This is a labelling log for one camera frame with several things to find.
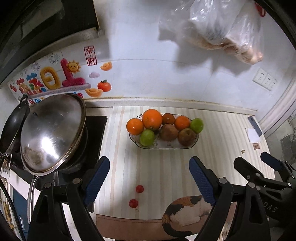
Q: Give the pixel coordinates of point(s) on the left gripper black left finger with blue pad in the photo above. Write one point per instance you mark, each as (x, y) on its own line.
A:
(48, 221)

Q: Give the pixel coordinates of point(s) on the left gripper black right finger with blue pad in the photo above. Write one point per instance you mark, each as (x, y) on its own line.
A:
(249, 220)

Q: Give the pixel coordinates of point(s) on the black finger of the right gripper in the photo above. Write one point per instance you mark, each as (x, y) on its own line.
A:
(252, 172)
(284, 168)

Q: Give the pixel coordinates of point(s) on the red cherry tomato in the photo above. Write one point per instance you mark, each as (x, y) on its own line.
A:
(139, 189)
(133, 203)

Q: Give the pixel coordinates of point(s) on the large orange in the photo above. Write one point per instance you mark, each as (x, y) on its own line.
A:
(152, 119)

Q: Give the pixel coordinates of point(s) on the small brown card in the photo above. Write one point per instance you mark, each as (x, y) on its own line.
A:
(256, 146)

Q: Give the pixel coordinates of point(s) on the white paper note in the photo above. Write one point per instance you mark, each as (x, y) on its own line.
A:
(252, 135)

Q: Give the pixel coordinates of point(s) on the calico cat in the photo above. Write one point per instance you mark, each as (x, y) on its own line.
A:
(183, 212)

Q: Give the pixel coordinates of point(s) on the dark smartphone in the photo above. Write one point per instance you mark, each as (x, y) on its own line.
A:
(255, 125)

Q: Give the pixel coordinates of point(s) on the brown red apple right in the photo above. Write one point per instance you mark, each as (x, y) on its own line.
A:
(186, 137)

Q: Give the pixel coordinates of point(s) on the brown red apple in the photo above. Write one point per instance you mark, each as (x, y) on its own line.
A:
(168, 132)
(186, 137)

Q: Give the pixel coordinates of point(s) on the green apple right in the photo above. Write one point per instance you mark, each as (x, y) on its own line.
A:
(197, 125)

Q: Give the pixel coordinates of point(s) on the green apple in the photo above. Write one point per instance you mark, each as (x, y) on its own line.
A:
(197, 125)
(147, 138)

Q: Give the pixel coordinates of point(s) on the black induction cooktop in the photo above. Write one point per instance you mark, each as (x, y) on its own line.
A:
(85, 157)

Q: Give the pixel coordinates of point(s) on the floral white fruit plate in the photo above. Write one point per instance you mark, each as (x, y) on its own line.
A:
(158, 142)

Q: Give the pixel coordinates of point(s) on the brown red apple left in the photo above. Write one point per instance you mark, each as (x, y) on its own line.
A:
(168, 132)

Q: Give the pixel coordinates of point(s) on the green apple left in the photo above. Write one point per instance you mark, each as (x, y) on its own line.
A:
(147, 138)

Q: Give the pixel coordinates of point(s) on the dark small orange back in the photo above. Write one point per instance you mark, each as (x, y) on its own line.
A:
(168, 118)

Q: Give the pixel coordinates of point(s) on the steel pot lid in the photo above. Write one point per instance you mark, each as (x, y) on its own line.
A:
(51, 133)

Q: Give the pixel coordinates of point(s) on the black wok pan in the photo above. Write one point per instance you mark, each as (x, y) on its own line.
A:
(11, 134)

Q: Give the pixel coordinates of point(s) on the clear plastic bag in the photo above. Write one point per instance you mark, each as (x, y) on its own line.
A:
(233, 26)

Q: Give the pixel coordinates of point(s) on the white wall socket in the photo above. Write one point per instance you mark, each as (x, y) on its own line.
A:
(265, 80)

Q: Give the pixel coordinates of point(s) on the colourful wall sticker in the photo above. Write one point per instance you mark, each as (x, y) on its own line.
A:
(62, 76)

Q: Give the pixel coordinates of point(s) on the red seal wall sticker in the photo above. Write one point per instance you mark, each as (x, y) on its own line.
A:
(90, 55)

